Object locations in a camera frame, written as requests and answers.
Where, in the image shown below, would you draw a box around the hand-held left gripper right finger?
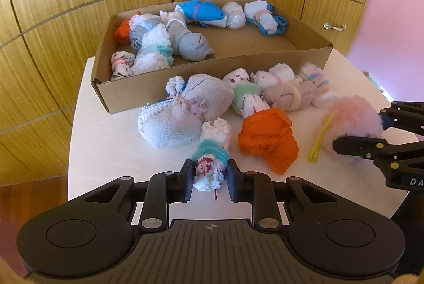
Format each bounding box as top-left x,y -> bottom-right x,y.
227,160 -> 353,233

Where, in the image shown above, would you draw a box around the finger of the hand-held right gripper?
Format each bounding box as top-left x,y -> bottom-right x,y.
378,101 -> 424,135
332,135 -> 424,169

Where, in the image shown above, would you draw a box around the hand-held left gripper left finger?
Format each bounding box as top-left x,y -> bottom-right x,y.
68,159 -> 194,233

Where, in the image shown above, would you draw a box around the white teal-banded sock bundle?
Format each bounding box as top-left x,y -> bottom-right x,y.
191,118 -> 232,202

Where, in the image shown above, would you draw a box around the pink fluffy sock bundle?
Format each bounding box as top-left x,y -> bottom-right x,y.
323,95 -> 385,165

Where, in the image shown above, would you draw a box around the cardboard box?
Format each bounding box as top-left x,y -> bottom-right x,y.
91,0 -> 333,114

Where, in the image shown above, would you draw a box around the yellow elastic band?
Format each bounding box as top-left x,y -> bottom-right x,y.
308,113 -> 336,163

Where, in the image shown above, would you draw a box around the large orange sock bundle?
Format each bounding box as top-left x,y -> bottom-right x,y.
238,108 -> 299,175

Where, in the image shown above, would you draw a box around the large white knit sock bundle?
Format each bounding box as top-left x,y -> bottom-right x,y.
137,73 -> 235,148

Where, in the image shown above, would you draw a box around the beige sock bundle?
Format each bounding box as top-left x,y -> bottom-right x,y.
263,80 -> 317,111

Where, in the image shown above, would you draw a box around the white table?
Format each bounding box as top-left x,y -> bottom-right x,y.
67,49 -> 424,225

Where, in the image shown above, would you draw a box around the floral sock bundle mint band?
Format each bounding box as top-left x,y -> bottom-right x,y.
222,68 -> 270,119

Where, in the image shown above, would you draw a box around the small white knotted sock bundle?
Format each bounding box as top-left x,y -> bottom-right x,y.
166,75 -> 189,97

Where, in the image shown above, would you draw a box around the fluffy white sock bundle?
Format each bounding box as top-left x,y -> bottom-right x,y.
254,63 -> 295,89

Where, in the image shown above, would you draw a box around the white knit bundle mint band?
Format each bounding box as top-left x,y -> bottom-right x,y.
132,24 -> 174,75

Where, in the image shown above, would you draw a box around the small floral sock bundle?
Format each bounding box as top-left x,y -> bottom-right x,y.
110,51 -> 137,81

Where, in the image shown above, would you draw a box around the long white grey sock bundle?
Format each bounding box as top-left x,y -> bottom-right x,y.
160,10 -> 215,62

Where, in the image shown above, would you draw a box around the white sock bundle blue trim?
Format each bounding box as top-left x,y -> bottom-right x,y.
244,0 -> 289,37

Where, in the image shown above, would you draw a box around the small orange sock bundle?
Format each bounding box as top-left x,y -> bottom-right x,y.
113,19 -> 133,45

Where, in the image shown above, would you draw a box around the glossy white sock bundle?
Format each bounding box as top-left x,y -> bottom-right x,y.
221,2 -> 246,30

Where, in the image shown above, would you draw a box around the wooden wardrobe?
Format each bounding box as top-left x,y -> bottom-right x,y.
0,0 -> 381,187

